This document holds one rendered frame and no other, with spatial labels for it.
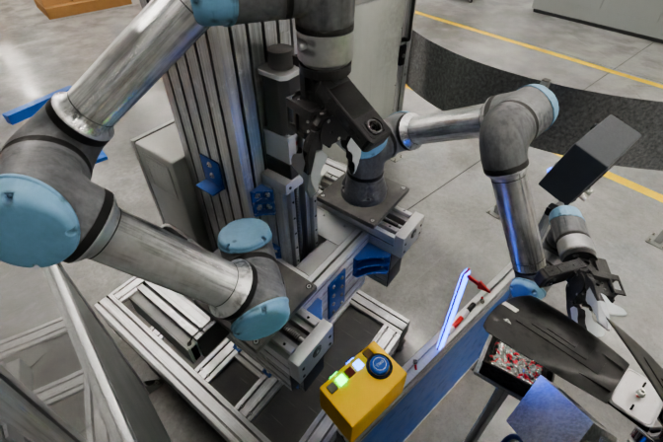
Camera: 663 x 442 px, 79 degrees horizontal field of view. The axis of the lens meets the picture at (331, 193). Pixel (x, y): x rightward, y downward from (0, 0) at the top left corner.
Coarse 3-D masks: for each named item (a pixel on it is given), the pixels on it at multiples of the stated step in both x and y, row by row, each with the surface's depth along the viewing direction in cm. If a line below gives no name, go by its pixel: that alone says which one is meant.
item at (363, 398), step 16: (384, 352) 86; (352, 368) 84; (368, 368) 84; (400, 368) 84; (336, 384) 81; (352, 384) 81; (368, 384) 81; (384, 384) 81; (400, 384) 83; (320, 400) 84; (336, 400) 79; (352, 400) 79; (368, 400) 79; (384, 400) 81; (336, 416) 80; (352, 416) 77; (368, 416) 79; (352, 432) 77
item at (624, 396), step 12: (636, 372) 72; (624, 384) 70; (636, 384) 70; (648, 384) 70; (612, 396) 69; (624, 396) 69; (648, 396) 68; (624, 408) 67; (636, 408) 67; (648, 408) 67; (660, 408) 67; (636, 420) 66; (648, 420) 65
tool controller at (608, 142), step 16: (592, 128) 129; (608, 128) 122; (624, 128) 124; (576, 144) 115; (592, 144) 116; (608, 144) 117; (624, 144) 119; (560, 160) 120; (576, 160) 116; (592, 160) 113; (608, 160) 113; (560, 176) 122; (576, 176) 119; (592, 176) 115; (560, 192) 125; (576, 192) 121; (592, 192) 125
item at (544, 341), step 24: (504, 312) 83; (528, 312) 84; (552, 312) 85; (504, 336) 77; (528, 336) 77; (552, 336) 78; (576, 336) 78; (552, 360) 73; (576, 360) 74; (600, 360) 73; (624, 360) 74; (576, 384) 70; (600, 384) 70
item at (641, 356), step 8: (608, 320) 51; (616, 328) 50; (624, 336) 50; (632, 344) 50; (632, 352) 47; (640, 352) 50; (640, 360) 47; (648, 360) 51; (648, 368) 48; (656, 368) 52; (648, 376) 45; (656, 376) 48; (656, 384) 45; (656, 392) 44
